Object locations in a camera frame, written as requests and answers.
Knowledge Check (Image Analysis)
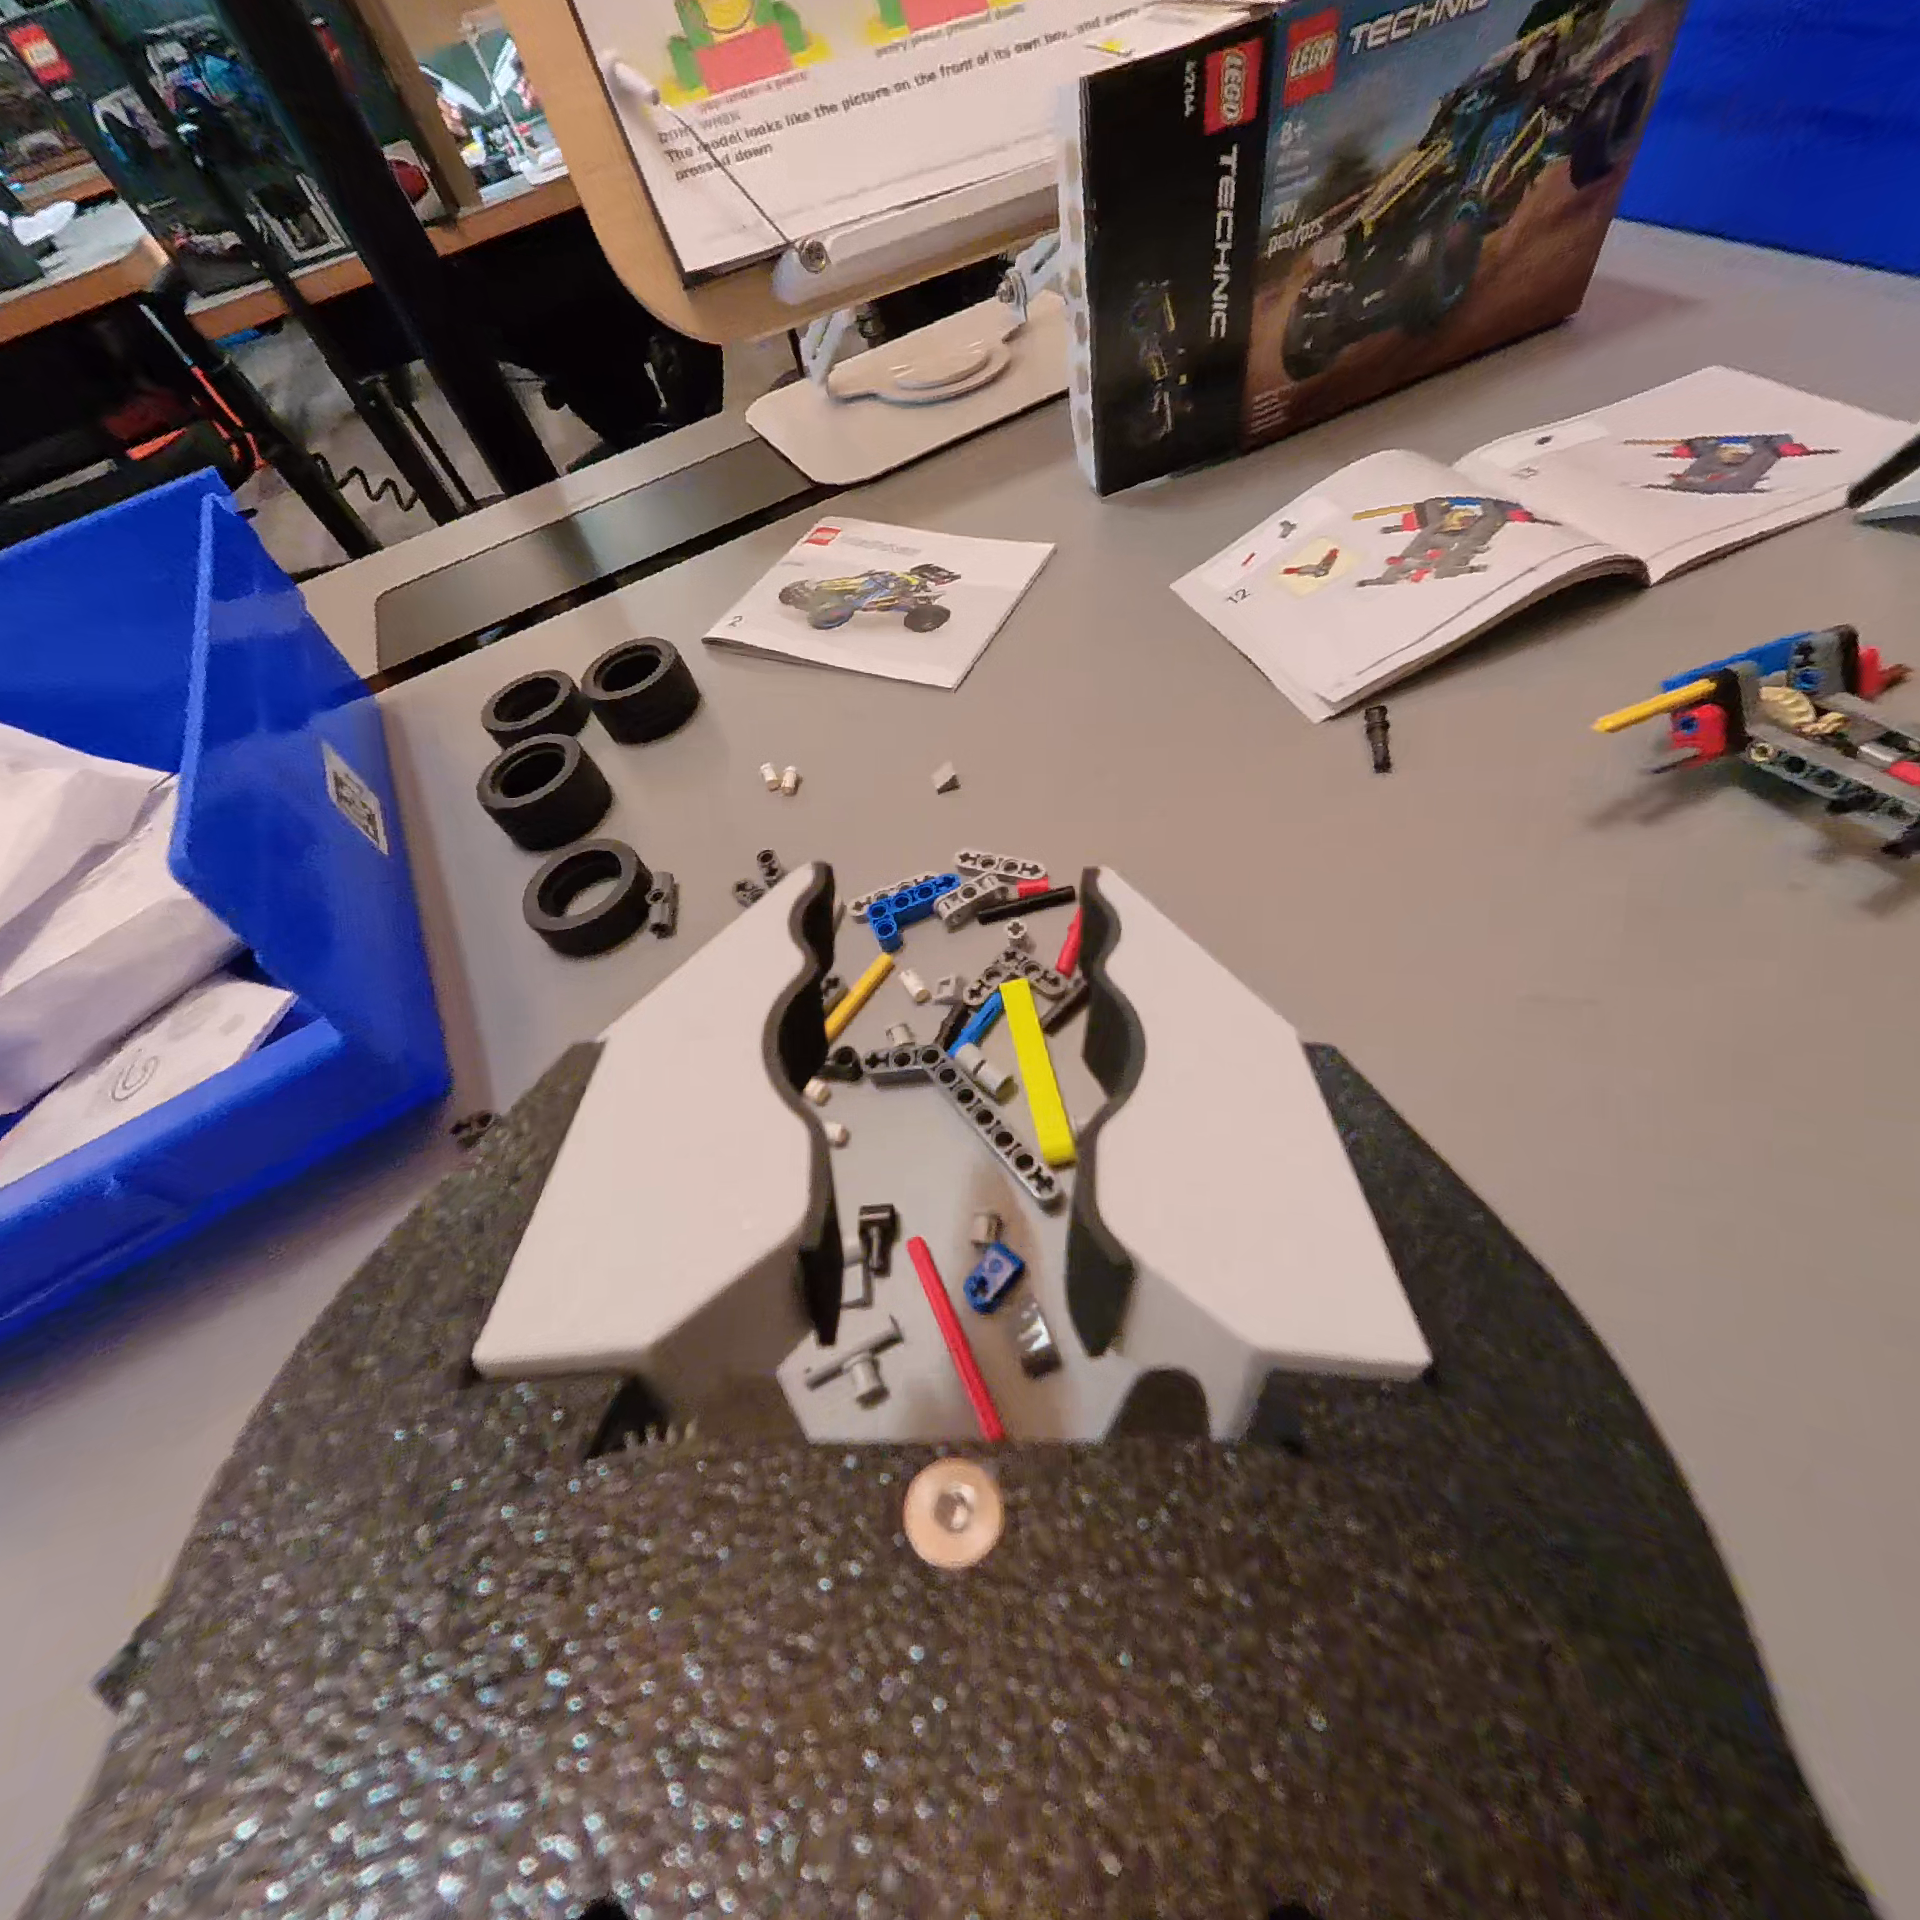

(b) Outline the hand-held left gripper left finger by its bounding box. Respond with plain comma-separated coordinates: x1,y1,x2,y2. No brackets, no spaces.
471,862,846,1427

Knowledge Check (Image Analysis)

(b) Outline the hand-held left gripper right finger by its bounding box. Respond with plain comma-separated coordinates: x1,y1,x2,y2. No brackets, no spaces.
1066,865,1432,1448

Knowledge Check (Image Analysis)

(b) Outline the pile of lego pieces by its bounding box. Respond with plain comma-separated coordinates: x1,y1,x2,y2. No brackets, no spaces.
732,848,1120,1444

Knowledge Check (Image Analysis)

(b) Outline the partly built lego vehicle chassis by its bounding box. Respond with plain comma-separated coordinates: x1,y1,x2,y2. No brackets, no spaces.
1590,623,1920,876

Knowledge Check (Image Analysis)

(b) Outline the long yellow lego beam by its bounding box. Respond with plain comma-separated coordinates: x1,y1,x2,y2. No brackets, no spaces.
997,978,1080,1169

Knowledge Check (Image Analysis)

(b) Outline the black rubber lego tire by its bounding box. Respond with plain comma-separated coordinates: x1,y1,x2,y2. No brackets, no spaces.
477,734,614,852
520,839,656,960
580,638,702,748
479,670,589,752

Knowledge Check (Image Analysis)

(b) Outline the open lego instruction booklet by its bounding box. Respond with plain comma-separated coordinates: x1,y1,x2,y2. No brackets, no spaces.
1171,363,1920,724

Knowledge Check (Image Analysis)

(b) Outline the closed lego instruction booklet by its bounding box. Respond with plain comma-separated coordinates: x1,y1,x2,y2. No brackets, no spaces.
702,519,1055,694

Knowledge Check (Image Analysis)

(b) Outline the lego set cardboard box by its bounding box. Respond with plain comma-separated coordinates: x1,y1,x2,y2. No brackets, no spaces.
1077,0,1691,500

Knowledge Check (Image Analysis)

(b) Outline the white paper bag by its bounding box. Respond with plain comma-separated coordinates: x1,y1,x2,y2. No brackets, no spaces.
0,972,302,1191
0,724,245,1115

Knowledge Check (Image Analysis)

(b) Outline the blue plastic bin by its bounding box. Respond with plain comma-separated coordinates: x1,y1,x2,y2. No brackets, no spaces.
0,468,452,1340

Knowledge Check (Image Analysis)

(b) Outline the white stand base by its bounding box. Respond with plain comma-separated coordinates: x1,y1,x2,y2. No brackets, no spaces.
746,287,1079,489

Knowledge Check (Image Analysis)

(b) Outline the curved plywood display stand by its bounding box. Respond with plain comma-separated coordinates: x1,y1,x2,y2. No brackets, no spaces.
495,0,1085,351

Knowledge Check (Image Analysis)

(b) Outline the white perforated panel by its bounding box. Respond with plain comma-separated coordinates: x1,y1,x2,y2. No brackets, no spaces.
1048,67,1099,486

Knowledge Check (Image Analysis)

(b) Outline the printed paper sheet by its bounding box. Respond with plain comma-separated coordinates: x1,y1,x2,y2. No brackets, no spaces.
567,0,1278,290

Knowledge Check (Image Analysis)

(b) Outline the wooden background table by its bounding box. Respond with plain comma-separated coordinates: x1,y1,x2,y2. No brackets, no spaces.
0,166,587,351

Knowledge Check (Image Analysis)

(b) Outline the blue backdrop panel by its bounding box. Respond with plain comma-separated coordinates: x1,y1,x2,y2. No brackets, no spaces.
1612,0,1920,279

